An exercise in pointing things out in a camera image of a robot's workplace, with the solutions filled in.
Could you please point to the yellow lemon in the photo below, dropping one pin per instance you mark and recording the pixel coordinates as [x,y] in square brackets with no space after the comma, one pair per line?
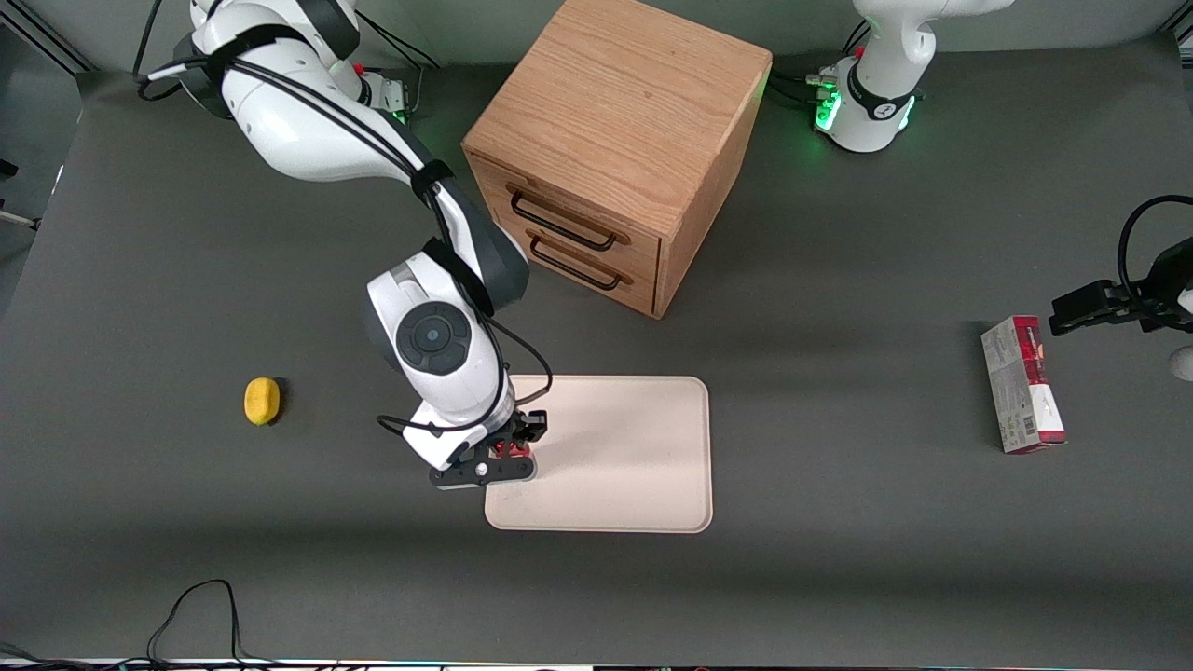
[262,401]

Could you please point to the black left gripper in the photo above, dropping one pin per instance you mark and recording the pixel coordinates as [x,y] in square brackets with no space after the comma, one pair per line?
[1165,288]

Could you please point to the red and white carton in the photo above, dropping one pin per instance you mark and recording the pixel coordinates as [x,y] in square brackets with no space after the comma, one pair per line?
[1021,387]

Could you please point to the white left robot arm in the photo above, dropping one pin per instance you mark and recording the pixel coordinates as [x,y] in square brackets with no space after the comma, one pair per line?
[876,102]

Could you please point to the wooden drawer front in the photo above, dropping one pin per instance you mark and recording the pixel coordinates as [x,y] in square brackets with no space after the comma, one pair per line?
[494,191]
[643,291]

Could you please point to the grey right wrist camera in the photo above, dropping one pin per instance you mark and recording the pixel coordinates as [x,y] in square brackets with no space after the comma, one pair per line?
[482,472]

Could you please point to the white rectangular tray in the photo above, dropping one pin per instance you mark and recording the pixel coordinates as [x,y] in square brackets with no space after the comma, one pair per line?
[624,457]

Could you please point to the red coke bottle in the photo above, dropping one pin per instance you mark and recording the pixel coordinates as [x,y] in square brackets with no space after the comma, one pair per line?
[505,450]

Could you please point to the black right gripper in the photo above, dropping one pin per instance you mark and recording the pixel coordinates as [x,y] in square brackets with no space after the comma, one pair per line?
[518,431]

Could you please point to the aluminium frame bar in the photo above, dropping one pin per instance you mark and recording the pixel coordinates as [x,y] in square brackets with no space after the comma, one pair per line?
[42,37]

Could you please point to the wooden drawer cabinet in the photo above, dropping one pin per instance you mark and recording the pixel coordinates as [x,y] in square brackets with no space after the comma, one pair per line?
[615,102]

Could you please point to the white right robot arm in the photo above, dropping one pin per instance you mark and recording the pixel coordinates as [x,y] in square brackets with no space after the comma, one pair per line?
[308,130]

